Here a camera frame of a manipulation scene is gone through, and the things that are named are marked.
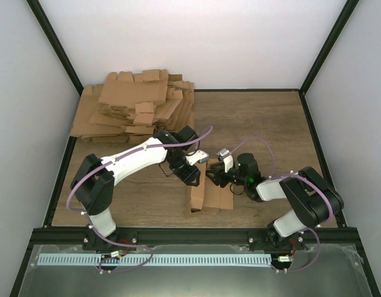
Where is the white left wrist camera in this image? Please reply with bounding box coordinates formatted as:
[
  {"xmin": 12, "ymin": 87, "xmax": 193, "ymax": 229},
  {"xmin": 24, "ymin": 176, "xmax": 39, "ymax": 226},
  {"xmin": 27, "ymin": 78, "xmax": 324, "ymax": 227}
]
[{"xmin": 186, "ymin": 150, "xmax": 209, "ymax": 165}]

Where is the light blue slotted strip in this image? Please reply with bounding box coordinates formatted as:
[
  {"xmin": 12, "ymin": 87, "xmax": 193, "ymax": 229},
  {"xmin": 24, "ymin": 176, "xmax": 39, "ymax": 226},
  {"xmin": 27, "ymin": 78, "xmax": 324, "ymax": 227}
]
[{"xmin": 37, "ymin": 254, "xmax": 272, "ymax": 267}]

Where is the black right frame post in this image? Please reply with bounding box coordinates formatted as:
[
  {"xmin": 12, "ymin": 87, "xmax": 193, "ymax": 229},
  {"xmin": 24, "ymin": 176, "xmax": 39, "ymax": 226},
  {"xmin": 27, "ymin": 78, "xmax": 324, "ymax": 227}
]
[{"xmin": 299, "ymin": 0, "xmax": 359, "ymax": 96}]

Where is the black frame post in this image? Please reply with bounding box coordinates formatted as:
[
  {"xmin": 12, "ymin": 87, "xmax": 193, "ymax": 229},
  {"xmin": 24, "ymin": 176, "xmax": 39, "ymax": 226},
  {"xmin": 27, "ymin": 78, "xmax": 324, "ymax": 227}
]
[
  {"xmin": 299, "ymin": 0, "xmax": 359, "ymax": 96},
  {"xmin": 26, "ymin": 0, "xmax": 83, "ymax": 95}
]

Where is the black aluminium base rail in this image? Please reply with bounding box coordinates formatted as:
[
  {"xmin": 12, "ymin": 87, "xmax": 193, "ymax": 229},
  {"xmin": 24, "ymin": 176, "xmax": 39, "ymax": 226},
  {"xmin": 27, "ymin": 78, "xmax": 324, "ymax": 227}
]
[{"xmin": 32, "ymin": 226, "xmax": 358, "ymax": 252}]

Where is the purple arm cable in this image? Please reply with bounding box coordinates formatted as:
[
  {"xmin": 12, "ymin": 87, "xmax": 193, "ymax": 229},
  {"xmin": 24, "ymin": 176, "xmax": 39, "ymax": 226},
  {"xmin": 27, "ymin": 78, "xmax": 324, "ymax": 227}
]
[
  {"xmin": 68, "ymin": 124, "xmax": 214, "ymax": 274},
  {"xmin": 229, "ymin": 136, "xmax": 336, "ymax": 273}
]

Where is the stack of flat cardboard boxes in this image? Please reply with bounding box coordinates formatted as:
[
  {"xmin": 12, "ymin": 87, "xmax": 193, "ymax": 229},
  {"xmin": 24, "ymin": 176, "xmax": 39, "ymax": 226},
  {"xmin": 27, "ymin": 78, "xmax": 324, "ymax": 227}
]
[{"xmin": 71, "ymin": 69, "xmax": 195, "ymax": 144}]

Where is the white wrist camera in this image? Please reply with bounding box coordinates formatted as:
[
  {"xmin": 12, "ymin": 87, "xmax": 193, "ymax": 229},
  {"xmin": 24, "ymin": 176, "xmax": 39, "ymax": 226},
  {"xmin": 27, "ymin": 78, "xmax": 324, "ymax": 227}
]
[
  {"xmin": 186, "ymin": 150, "xmax": 209, "ymax": 165},
  {"xmin": 216, "ymin": 148, "xmax": 234, "ymax": 173}
]

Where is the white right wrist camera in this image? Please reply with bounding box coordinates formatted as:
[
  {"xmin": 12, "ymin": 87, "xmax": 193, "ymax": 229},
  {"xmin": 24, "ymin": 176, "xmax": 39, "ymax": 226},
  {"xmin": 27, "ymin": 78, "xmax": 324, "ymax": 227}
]
[{"xmin": 216, "ymin": 148, "xmax": 234, "ymax": 173}]

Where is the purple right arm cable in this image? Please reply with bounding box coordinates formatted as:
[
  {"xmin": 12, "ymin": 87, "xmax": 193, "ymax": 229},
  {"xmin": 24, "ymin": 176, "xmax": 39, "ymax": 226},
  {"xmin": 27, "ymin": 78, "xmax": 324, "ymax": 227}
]
[{"xmin": 229, "ymin": 136, "xmax": 336, "ymax": 273}]

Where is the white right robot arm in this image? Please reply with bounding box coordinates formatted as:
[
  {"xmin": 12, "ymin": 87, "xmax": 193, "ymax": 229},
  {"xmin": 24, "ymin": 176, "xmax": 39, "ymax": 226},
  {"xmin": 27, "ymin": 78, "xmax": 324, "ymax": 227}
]
[{"xmin": 206, "ymin": 152, "xmax": 344, "ymax": 249}]

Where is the grey metal front plate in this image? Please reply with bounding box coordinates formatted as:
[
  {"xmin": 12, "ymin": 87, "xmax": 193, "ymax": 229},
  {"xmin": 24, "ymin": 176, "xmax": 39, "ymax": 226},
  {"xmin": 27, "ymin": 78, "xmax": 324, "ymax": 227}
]
[{"xmin": 13, "ymin": 244, "xmax": 372, "ymax": 296}]

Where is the brown cardboard box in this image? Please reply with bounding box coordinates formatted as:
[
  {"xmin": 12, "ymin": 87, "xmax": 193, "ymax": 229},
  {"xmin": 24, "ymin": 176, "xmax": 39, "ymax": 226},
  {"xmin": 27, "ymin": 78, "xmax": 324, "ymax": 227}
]
[{"xmin": 184, "ymin": 158, "xmax": 234, "ymax": 217}]

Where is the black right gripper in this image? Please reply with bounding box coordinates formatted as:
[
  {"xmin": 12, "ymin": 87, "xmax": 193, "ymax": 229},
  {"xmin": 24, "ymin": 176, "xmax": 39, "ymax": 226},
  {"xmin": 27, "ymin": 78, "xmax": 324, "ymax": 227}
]
[{"xmin": 204, "ymin": 163, "xmax": 248, "ymax": 188}]

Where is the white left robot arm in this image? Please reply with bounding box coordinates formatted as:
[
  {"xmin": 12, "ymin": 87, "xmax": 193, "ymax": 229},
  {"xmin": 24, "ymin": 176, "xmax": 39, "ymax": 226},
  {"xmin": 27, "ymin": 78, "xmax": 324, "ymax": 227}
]
[{"xmin": 69, "ymin": 126, "xmax": 200, "ymax": 250}]

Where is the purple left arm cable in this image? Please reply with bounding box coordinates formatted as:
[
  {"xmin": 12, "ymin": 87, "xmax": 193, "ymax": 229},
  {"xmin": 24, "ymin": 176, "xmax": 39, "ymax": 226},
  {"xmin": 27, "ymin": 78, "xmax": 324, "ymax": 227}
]
[{"xmin": 68, "ymin": 124, "xmax": 214, "ymax": 274}]

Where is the black left frame post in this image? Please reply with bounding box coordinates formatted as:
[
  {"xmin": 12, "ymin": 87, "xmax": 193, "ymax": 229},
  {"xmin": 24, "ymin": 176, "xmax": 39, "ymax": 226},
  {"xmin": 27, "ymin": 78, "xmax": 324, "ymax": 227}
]
[{"xmin": 26, "ymin": 0, "xmax": 83, "ymax": 95}]

